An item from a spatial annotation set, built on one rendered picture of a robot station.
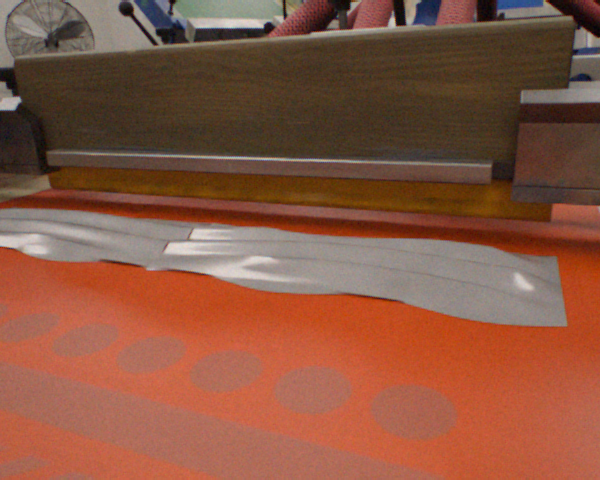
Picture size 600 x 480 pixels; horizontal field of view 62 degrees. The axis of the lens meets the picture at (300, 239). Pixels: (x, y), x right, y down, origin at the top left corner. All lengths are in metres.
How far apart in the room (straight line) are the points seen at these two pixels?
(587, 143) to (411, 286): 0.11
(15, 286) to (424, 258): 0.19
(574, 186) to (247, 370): 0.17
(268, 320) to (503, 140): 0.15
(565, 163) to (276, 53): 0.16
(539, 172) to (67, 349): 0.21
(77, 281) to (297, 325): 0.11
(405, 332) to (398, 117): 0.13
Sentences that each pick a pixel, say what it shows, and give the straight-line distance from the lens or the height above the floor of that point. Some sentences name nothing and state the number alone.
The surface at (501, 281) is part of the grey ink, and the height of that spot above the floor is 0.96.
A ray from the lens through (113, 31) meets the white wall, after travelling 5.92.
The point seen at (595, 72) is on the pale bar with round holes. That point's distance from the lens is 0.50.
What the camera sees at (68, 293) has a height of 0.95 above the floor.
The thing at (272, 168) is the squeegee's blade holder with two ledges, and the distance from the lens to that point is 0.29.
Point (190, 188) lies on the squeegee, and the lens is 0.35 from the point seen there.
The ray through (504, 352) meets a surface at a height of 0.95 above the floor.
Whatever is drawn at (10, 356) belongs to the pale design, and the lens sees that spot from 0.20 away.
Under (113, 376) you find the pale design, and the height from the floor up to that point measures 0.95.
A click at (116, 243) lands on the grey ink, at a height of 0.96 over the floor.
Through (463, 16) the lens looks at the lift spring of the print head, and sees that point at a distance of 0.78.
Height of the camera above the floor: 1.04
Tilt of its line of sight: 19 degrees down
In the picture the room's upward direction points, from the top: 3 degrees counter-clockwise
